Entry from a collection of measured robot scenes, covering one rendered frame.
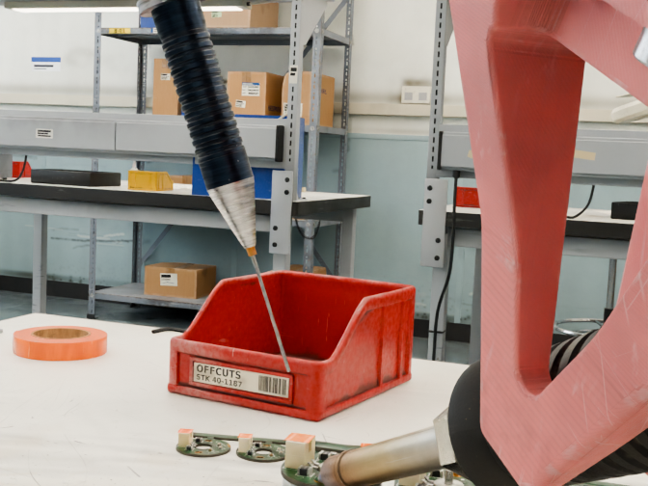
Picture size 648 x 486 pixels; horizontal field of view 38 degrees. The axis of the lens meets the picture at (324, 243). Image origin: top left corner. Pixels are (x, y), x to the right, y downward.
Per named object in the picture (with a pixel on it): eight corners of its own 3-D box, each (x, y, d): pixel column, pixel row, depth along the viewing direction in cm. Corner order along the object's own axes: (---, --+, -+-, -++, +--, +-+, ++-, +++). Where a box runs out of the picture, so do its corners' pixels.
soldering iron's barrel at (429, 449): (309, 514, 21) (480, 481, 15) (300, 442, 21) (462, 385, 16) (366, 506, 21) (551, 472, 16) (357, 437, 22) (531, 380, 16)
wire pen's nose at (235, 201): (229, 251, 22) (209, 189, 22) (274, 237, 22) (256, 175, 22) (224, 256, 21) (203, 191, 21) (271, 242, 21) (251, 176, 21)
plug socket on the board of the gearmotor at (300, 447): (313, 472, 23) (315, 445, 22) (280, 467, 23) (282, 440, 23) (324, 462, 23) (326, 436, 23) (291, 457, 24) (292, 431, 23)
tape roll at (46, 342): (106, 341, 66) (107, 324, 66) (107, 361, 60) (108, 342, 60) (16, 341, 65) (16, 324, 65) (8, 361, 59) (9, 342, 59)
